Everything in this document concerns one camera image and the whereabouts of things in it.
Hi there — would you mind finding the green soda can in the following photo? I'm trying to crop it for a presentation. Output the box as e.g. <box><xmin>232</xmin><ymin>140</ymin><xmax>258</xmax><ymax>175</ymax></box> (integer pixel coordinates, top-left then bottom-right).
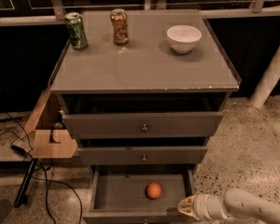
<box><xmin>65</xmin><ymin>12</ymin><xmax>88</xmax><ymax>49</ymax></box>

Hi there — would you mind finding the black table leg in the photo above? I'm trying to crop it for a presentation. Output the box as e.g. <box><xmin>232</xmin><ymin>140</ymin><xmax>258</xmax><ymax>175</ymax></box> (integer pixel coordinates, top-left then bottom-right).
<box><xmin>13</xmin><ymin>159</ymin><xmax>37</xmax><ymax>208</ymax></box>

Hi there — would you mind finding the grey bottom drawer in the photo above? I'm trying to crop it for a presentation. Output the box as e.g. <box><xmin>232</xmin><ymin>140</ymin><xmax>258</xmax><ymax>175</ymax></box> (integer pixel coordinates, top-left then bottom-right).
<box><xmin>83</xmin><ymin>164</ymin><xmax>195</xmax><ymax>224</ymax></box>

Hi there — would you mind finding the grey drawer cabinet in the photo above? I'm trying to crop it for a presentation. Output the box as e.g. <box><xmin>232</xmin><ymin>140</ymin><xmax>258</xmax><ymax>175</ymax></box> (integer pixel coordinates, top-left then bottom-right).
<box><xmin>48</xmin><ymin>8</ymin><xmax>243</xmax><ymax>224</ymax></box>

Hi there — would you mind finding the orange fruit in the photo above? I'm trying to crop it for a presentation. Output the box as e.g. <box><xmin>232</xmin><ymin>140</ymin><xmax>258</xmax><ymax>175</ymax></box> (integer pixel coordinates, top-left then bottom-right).
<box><xmin>146</xmin><ymin>182</ymin><xmax>162</xmax><ymax>200</ymax></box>

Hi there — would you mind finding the black cable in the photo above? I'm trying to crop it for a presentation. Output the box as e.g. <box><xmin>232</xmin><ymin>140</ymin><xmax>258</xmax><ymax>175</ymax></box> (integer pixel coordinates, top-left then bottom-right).
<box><xmin>0</xmin><ymin>111</ymin><xmax>84</xmax><ymax>224</ymax></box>

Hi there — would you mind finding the white angled pole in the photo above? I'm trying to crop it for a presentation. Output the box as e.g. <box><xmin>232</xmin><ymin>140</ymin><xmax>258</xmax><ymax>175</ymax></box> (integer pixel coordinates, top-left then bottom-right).
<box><xmin>249</xmin><ymin>45</ymin><xmax>280</xmax><ymax>108</ymax></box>

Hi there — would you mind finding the grey drawer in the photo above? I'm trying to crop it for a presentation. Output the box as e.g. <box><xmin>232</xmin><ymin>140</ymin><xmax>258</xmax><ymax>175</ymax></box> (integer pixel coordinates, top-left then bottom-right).
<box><xmin>78</xmin><ymin>137</ymin><xmax>207</xmax><ymax>165</ymax></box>
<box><xmin>57</xmin><ymin>92</ymin><xmax>231</xmax><ymax>140</ymax></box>
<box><xmin>83</xmin><ymin>164</ymin><xmax>195</xmax><ymax>224</ymax></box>

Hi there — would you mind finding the cardboard box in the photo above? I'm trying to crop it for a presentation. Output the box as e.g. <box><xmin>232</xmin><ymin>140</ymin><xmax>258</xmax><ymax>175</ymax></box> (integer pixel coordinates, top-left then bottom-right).
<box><xmin>21</xmin><ymin>88</ymin><xmax>77</xmax><ymax>159</ymax></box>

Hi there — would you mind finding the white ceramic bowl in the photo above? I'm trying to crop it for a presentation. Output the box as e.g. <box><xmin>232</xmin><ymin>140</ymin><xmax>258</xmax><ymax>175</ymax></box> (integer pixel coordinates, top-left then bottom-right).
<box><xmin>166</xmin><ymin>25</ymin><xmax>202</xmax><ymax>54</ymax></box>

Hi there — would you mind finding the orange soda can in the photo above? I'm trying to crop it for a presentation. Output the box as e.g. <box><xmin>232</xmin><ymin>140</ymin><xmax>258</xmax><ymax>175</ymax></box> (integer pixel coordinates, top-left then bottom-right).
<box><xmin>110</xmin><ymin>8</ymin><xmax>129</xmax><ymax>45</ymax></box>

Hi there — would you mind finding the grey middle drawer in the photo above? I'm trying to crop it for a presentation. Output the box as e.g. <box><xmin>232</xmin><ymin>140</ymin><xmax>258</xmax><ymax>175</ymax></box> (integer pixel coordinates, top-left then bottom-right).
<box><xmin>78</xmin><ymin>137</ymin><xmax>207</xmax><ymax>165</ymax></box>

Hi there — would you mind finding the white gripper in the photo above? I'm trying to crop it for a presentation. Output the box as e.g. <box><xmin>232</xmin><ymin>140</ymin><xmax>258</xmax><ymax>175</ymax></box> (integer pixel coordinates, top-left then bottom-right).
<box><xmin>177</xmin><ymin>194</ymin><xmax>212</xmax><ymax>221</ymax></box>

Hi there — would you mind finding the grey top drawer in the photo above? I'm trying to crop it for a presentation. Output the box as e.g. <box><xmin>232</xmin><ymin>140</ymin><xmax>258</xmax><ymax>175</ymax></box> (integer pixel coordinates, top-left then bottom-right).
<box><xmin>57</xmin><ymin>92</ymin><xmax>231</xmax><ymax>140</ymax></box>

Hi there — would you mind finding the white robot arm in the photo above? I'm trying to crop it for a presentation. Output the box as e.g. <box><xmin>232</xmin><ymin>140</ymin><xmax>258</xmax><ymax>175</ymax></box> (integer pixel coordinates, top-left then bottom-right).
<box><xmin>177</xmin><ymin>189</ymin><xmax>280</xmax><ymax>224</ymax></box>

